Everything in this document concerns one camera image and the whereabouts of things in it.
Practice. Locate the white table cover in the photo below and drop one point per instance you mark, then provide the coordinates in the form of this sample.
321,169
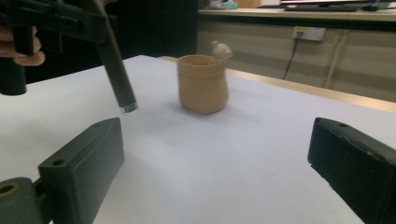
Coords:
202,155

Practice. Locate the teal object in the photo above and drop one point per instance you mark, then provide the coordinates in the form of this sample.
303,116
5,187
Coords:
225,4

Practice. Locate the black computer monitor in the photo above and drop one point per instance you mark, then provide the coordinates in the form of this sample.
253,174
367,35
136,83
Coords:
336,1

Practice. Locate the brown cardboard box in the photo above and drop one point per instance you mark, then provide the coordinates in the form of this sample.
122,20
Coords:
247,3

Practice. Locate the black keyboard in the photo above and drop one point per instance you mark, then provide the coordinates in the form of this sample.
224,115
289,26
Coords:
320,8

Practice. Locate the dark brown comb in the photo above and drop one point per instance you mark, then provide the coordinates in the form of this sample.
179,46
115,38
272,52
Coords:
120,81

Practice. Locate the beige bear figurine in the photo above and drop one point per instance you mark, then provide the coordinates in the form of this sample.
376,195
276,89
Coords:
222,49

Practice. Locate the white wall socket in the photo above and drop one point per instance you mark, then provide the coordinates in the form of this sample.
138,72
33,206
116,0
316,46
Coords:
308,33

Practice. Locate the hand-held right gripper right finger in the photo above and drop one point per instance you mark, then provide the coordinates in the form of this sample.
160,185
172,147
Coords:
358,165

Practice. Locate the tan rolled-top storage bag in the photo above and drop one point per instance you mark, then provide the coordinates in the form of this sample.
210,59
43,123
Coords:
202,87

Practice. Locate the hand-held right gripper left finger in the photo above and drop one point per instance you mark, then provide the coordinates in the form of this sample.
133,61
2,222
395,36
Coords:
81,174

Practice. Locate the long beige office desk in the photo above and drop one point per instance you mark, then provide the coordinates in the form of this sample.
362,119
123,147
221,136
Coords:
264,46

